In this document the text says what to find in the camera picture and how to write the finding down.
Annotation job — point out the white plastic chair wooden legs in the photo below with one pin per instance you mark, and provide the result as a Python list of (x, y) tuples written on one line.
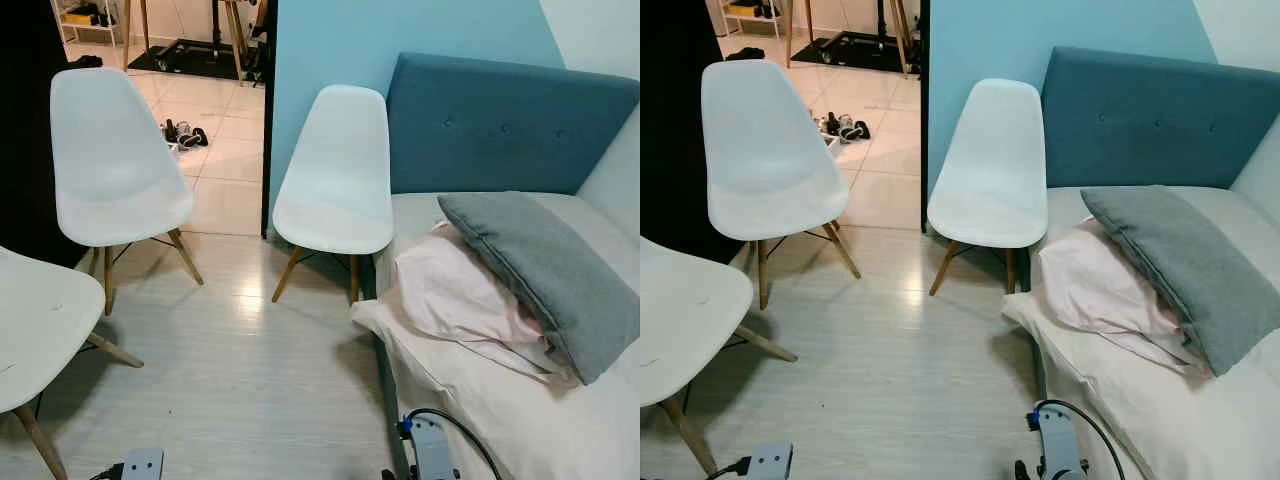
[(765, 145), (338, 180), (115, 150), (993, 175), (685, 320), (40, 320)]

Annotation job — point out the black door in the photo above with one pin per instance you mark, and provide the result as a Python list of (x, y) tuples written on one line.
[(25, 130), (670, 130)]

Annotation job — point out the black stand base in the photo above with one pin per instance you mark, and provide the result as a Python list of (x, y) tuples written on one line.
[(855, 50), (195, 55)]

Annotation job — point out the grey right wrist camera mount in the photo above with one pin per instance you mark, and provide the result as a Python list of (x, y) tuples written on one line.
[(1058, 445), (432, 450)]

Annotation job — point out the pale pink pillow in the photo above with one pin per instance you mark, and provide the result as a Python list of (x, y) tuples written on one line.
[(455, 290), (1095, 285)]

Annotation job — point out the pile of dark shoes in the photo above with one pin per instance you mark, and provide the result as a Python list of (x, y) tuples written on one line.
[(845, 128), (185, 134)]

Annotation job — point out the blue upholstered headboard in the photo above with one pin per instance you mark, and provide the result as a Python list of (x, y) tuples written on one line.
[(500, 125), (1150, 120)]

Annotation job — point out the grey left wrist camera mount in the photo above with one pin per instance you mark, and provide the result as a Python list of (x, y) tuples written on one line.
[(772, 461), (145, 464)]

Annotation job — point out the grey fabric pillow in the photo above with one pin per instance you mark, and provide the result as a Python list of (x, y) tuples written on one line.
[(1195, 265), (560, 275)]

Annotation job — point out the black slipper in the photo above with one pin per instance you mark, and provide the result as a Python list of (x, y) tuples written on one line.
[(84, 62), (745, 54)]

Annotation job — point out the wooden stand leg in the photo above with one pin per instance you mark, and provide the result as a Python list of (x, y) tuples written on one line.
[(128, 30), (792, 28)]

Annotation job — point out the white shelf rack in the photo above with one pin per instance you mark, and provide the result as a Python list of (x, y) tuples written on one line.
[(85, 18), (745, 12)]

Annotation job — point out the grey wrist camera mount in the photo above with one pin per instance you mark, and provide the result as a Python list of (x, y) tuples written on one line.
[(432, 450), (772, 461), (145, 464), (1058, 445)]

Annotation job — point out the bed with white sheet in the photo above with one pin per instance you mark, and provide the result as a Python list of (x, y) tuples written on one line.
[(1180, 420), (520, 420)]

